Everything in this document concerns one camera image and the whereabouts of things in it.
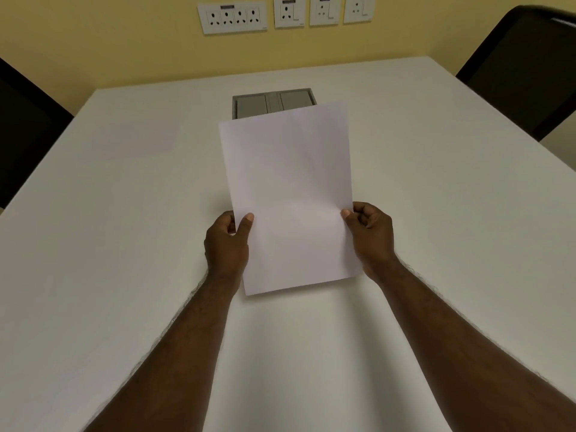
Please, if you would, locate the person's left hand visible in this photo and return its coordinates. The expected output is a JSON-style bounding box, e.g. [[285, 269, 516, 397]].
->
[[204, 211, 255, 282]]

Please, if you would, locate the person's right hand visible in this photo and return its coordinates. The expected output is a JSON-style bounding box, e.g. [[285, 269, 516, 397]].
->
[[340, 202, 402, 280]]

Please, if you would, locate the white paper sheet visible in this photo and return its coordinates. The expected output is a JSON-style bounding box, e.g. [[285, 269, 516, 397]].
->
[[219, 101, 364, 296]]

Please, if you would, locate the person's right forearm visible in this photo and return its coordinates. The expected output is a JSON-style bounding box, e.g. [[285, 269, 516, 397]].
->
[[371, 258, 576, 432]]

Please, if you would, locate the person's left forearm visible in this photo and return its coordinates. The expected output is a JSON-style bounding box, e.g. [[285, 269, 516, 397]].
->
[[85, 271, 242, 432]]

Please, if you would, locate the wide white socket panel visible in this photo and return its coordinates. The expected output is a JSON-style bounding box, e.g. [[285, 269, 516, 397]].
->
[[197, 1, 268, 35]]

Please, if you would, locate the white single socket panel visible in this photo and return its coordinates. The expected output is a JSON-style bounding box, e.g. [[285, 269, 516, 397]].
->
[[274, 0, 307, 29]]

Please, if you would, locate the black office chair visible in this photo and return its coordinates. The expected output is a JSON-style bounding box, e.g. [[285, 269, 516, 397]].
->
[[0, 57, 74, 209], [455, 5, 576, 142]]

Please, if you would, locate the grey table cable box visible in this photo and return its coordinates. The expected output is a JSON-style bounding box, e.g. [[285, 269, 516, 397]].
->
[[232, 88, 317, 120]]

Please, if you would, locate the white socket switch panel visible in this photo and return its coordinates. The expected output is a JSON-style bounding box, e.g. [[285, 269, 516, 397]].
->
[[309, 0, 339, 27], [343, 0, 376, 24]]

